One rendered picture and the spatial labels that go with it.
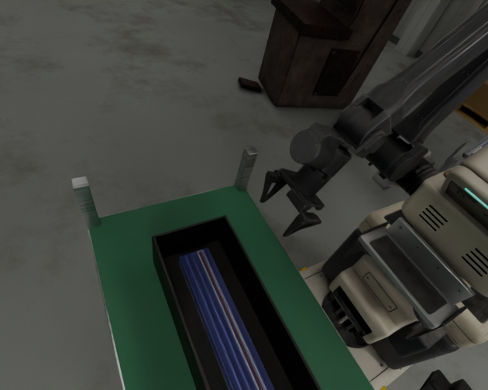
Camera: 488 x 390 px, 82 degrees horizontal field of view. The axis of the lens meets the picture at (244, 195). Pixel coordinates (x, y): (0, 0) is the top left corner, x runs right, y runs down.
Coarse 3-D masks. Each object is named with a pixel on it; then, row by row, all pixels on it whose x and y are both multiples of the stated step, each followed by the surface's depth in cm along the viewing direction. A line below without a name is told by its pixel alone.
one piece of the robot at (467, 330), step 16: (384, 208) 118; (400, 208) 119; (368, 224) 116; (352, 240) 126; (336, 256) 137; (352, 256) 128; (336, 272) 140; (464, 304) 95; (480, 304) 96; (336, 320) 138; (464, 320) 92; (480, 320) 92; (448, 336) 97; (464, 336) 92; (480, 336) 89; (384, 352) 124; (432, 352) 104; (448, 352) 100; (400, 368) 121
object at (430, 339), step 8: (336, 296) 98; (344, 296) 96; (344, 304) 97; (352, 304) 94; (352, 312) 94; (352, 320) 94; (360, 320) 92; (360, 328) 92; (368, 328) 90; (408, 328) 93; (416, 328) 91; (392, 336) 99; (400, 336) 96; (424, 336) 90; (432, 336) 91; (440, 336) 92; (392, 344) 100; (400, 344) 96; (408, 344) 94; (416, 344) 91; (424, 344) 89; (432, 344) 90; (400, 352) 97; (408, 352) 94; (416, 352) 92
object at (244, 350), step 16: (192, 256) 65; (208, 256) 65; (192, 272) 62; (208, 272) 63; (192, 288) 60; (208, 288) 60; (224, 288) 61; (208, 304) 58; (224, 304) 59; (208, 320) 56; (224, 320) 57; (240, 320) 57; (208, 336) 56; (224, 336) 55; (240, 336) 56; (224, 352) 53; (240, 352) 54; (256, 352) 54; (224, 368) 51; (240, 368) 52; (256, 368) 53; (240, 384) 50; (256, 384) 51
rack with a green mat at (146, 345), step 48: (240, 192) 87; (96, 240) 67; (144, 240) 70; (240, 240) 76; (144, 288) 62; (288, 288) 69; (144, 336) 56; (336, 336) 64; (144, 384) 51; (192, 384) 53; (336, 384) 58
